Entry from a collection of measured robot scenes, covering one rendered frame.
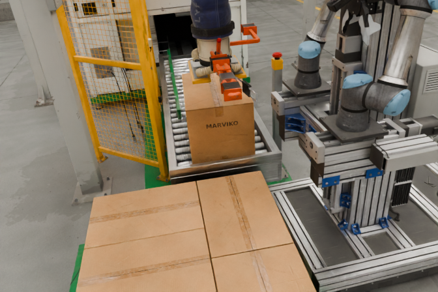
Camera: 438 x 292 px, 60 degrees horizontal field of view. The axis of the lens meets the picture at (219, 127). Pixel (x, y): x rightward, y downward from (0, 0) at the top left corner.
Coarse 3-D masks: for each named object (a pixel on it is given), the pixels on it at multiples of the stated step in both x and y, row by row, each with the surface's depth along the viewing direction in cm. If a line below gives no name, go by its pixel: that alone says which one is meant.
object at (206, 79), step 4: (192, 60) 226; (196, 60) 216; (188, 64) 220; (192, 68) 211; (192, 72) 208; (192, 76) 202; (196, 76) 201; (204, 76) 200; (208, 76) 201; (192, 80) 198; (196, 80) 197; (200, 80) 197; (204, 80) 197; (208, 80) 198
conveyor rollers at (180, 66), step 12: (168, 60) 421; (180, 60) 421; (168, 72) 388; (180, 72) 390; (168, 84) 359; (180, 84) 358; (180, 96) 335; (180, 120) 295; (180, 132) 280; (180, 144) 264; (180, 156) 248
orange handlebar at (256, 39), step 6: (252, 30) 229; (252, 36) 222; (234, 42) 211; (240, 42) 211; (246, 42) 212; (252, 42) 212; (216, 66) 177; (222, 66) 176; (228, 66) 176; (222, 72) 172; (228, 96) 151; (234, 96) 150
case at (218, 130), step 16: (192, 96) 233; (208, 96) 231; (192, 112) 218; (208, 112) 219; (224, 112) 220; (240, 112) 222; (192, 128) 223; (208, 128) 224; (224, 128) 226; (240, 128) 227; (192, 144) 228; (208, 144) 230; (224, 144) 231; (240, 144) 232; (192, 160) 234; (208, 160) 235
